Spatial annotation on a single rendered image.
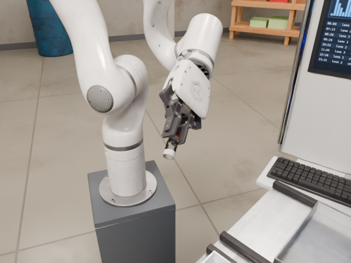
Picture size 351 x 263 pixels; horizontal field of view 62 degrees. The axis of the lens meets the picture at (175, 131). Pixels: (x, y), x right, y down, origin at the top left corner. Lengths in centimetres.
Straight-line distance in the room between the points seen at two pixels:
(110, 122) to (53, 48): 500
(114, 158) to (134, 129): 11
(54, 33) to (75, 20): 499
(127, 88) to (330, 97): 74
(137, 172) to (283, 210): 45
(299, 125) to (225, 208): 109
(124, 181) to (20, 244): 133
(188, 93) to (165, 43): 21
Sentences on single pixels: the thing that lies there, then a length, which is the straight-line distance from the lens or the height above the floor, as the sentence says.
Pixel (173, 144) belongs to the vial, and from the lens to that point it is 54.
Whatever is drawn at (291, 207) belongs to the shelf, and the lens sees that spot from 96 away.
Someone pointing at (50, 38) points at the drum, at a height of 32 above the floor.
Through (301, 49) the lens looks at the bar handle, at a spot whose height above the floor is 126.
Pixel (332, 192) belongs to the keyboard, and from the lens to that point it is 115.
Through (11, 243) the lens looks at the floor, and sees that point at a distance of 219.
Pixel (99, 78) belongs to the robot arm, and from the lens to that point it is 72.
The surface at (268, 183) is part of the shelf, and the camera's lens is 115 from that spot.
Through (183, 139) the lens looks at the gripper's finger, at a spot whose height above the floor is 122.
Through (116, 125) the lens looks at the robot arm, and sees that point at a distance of 83.
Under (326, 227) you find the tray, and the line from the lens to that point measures 94.
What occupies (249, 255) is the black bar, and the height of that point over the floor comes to 90.
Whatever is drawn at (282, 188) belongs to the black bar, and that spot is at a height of 90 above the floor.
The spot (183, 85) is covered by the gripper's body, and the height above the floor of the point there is 131.
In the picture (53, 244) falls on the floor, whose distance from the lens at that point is 208.
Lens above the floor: 152
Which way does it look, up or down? 30 degrees down
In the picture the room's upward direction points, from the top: straight up
